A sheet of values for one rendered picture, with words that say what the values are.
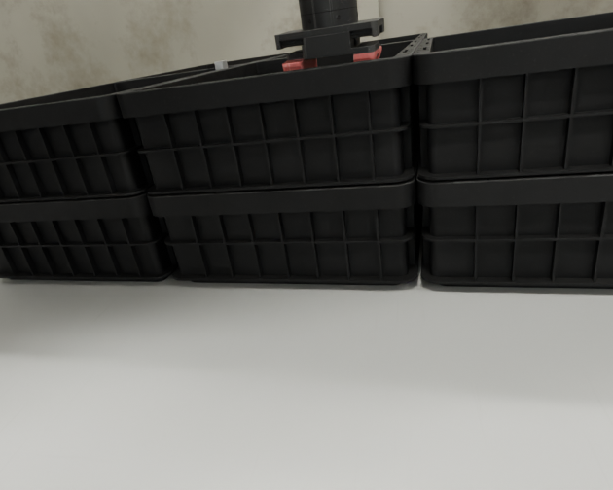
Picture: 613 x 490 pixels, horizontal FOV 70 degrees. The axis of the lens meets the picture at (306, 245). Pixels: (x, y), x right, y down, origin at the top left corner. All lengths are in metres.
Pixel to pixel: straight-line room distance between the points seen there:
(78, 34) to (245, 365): 3.47
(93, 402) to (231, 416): 0.13
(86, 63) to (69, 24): 0.26
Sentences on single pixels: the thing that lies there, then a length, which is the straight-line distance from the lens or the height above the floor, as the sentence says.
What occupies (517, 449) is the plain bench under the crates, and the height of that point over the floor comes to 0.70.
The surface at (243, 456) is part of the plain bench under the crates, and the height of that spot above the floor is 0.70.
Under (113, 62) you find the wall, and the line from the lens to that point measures 3.64.
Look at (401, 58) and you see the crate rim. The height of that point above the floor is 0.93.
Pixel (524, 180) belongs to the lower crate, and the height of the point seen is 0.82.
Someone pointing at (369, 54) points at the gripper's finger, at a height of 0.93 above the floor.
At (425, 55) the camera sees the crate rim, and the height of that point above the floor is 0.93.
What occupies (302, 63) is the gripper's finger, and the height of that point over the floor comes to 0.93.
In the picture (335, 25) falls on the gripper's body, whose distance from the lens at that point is 0.47.
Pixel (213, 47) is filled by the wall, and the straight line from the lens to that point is 3.30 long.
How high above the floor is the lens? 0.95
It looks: 25 degrees down
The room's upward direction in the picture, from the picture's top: 9 degrees counter-clockwise
